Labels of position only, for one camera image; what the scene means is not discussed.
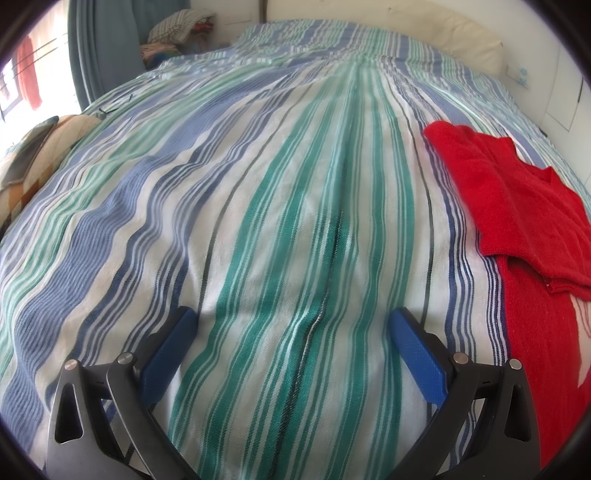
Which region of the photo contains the dark tablet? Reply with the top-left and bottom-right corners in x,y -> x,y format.
9,115 -> 60,183

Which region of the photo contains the cream pillow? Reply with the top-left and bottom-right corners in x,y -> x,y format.
388,4 -> 504,77

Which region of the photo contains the red hanging cloth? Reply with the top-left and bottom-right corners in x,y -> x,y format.
16,37 -> 43,112

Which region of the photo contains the blue curtain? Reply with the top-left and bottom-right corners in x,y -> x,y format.
68,0 -> 192,112

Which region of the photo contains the red sweater with white animal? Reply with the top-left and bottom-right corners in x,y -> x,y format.
423,120 -> 591,469

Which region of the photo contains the white wardrobe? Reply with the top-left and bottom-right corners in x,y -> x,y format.
545,46 -> 591,134

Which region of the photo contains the striped blue green bedspread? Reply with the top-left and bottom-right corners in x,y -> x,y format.
0,18 -> 591,480

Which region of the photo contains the patterned brown cushion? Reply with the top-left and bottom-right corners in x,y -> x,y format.
0,114 -> 100,232

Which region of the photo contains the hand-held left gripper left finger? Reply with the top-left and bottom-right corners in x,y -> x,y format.
45,306 -> 200,480

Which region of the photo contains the pile of mixed clothes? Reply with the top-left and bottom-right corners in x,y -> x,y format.
141,10 -> 218,70

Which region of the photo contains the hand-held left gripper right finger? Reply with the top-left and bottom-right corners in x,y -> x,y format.
387,307 -> 542,480

